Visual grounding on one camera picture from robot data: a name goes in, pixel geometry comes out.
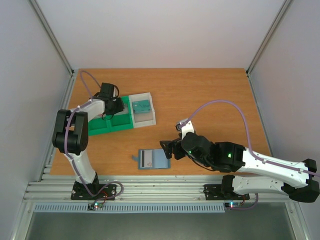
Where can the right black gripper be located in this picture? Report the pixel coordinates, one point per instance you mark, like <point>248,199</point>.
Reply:
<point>172,148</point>

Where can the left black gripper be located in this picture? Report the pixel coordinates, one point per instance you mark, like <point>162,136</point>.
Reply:
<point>121,107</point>

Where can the teal leather card holder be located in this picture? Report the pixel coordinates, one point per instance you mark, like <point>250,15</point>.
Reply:
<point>159,160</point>

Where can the green plastic bin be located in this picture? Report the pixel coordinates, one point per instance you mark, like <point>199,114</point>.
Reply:
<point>118,122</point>

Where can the white translucent plastic bin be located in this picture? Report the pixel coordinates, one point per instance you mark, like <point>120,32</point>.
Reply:
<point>145,119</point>

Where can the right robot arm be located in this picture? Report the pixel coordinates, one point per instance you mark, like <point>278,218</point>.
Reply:
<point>247,172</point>

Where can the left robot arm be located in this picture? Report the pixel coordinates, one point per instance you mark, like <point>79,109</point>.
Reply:
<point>71,137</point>

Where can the teal cards in white bin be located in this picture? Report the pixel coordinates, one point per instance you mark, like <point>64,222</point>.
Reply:
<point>141,106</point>

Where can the right small circuit board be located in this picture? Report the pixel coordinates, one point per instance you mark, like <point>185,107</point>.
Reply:
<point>232,205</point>

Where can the small circuit board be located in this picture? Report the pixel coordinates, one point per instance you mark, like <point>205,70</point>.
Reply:
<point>232,205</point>
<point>95,206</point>

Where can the left small circuit board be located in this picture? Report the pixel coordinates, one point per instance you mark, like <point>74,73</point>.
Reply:
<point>95,206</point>

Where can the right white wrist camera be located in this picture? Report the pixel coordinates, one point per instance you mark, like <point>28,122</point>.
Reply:
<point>184,126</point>

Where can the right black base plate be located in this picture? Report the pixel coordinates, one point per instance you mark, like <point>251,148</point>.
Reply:
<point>213,192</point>

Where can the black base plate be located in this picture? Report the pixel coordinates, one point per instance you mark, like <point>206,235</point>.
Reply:
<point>79,192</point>
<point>213,192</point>

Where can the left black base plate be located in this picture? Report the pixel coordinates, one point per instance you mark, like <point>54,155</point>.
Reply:
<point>79,192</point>

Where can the aluminium front rail frame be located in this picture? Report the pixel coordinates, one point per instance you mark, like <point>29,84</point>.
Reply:
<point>137,188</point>

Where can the left aluminium corner post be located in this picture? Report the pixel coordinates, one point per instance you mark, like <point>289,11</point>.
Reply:
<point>49,32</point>

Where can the aluminium corner post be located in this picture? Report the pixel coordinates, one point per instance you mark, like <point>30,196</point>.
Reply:
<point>49,32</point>
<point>269,34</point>

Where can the grey slotted cable duct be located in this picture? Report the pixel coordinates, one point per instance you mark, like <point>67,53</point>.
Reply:
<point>129,208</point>

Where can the right aluminium corner post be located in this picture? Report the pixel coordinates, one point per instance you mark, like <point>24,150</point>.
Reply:
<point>269,34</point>

